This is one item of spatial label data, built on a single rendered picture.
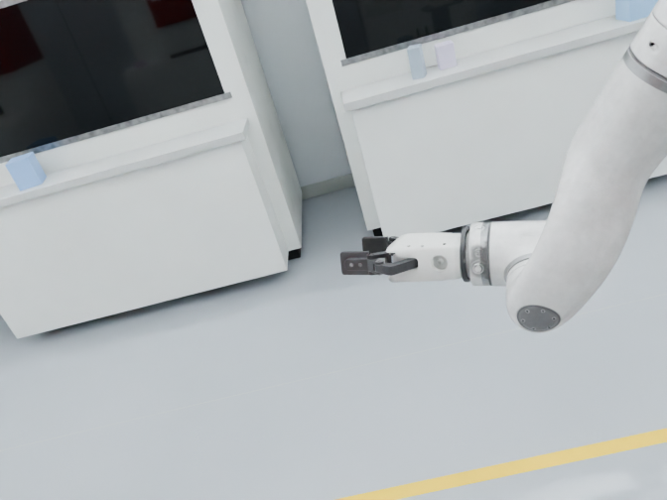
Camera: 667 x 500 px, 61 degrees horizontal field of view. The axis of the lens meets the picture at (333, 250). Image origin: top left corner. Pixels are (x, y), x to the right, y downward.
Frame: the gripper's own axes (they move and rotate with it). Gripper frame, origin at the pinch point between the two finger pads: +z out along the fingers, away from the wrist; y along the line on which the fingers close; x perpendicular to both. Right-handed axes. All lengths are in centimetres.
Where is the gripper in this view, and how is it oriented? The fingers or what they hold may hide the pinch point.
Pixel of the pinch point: (358, 254)
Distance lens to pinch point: 81.7
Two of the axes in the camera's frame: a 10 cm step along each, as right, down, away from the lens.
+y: 3.6, -2.4, 9.0
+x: -1.0, -9.7, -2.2
